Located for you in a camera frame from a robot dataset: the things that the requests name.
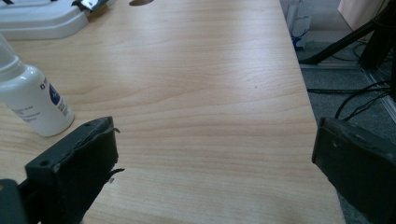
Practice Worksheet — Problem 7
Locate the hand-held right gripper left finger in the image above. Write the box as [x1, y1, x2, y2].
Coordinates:
[24, 116, 125, 224]

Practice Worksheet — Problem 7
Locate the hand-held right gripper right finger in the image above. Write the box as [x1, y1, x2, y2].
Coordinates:
[311, 117, 396, 224]

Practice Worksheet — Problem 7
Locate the white plastic bottle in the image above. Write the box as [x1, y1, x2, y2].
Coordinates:
[0, 32, 76, 137]

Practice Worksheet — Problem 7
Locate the black metal stand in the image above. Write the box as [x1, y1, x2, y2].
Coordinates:
[298, 0, 396, 71]

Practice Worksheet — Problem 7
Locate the white plastic tray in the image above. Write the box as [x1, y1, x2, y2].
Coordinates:
[0, 0, 118, 41]

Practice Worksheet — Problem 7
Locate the white and blue bag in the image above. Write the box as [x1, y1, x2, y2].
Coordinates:
[284, 0, 314, 52]

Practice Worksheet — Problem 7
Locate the dark foil-edged object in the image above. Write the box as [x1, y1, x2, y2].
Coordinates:
[71, 0, 110, 14]

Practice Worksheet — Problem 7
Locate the black cable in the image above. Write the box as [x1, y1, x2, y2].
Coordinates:
[334, 87, 391, 122]
[306, 79, 393, 96]

